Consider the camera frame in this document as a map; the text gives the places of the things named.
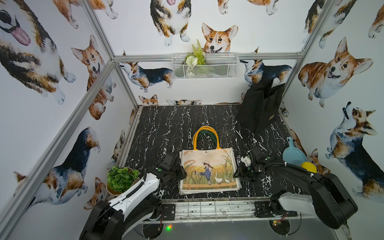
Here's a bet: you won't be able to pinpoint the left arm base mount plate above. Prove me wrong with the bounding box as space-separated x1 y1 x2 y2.
157 204 176 221

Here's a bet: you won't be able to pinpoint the cream tote bag yellow handles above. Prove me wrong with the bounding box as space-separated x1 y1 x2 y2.
179 126 242 195

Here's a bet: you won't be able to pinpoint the black canvas tote bag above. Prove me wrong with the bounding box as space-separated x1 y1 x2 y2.
236 80 286 134

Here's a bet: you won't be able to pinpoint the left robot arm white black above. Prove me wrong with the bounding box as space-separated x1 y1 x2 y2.
79 153 187 240

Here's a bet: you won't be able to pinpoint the white wire wall basket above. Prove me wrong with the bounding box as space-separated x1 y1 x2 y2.
172 53 240 80

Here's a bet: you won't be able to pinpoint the artificial fern and white flower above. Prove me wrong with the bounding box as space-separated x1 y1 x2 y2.
184 41 207 78

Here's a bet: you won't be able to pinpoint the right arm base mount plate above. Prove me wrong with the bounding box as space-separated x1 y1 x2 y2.
254 201 298 218

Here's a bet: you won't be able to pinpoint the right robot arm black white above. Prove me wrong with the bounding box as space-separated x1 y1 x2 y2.
234 148 358 229

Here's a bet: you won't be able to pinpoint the potted green plant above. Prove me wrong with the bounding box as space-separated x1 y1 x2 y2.
107 166 140 196

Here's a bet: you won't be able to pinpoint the cream tote bag green handles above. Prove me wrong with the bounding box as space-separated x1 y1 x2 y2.
180 126 221 195

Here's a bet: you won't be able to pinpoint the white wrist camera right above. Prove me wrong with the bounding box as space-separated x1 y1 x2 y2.
241 156 252 167

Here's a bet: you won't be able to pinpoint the light blue dustpan scoop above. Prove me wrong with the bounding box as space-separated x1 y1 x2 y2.
283 137 307 166

